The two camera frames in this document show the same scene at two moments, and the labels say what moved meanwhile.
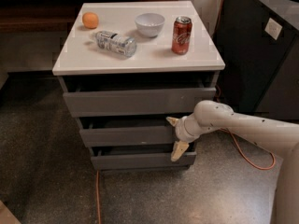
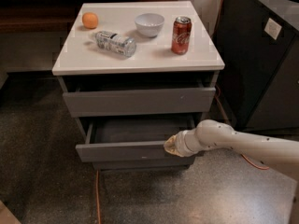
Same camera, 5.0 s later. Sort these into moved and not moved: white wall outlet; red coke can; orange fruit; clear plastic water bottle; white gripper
Moved: white gripper
Not moved: white wall outlet; orange fruit; red coke can; clear plastic water bottle
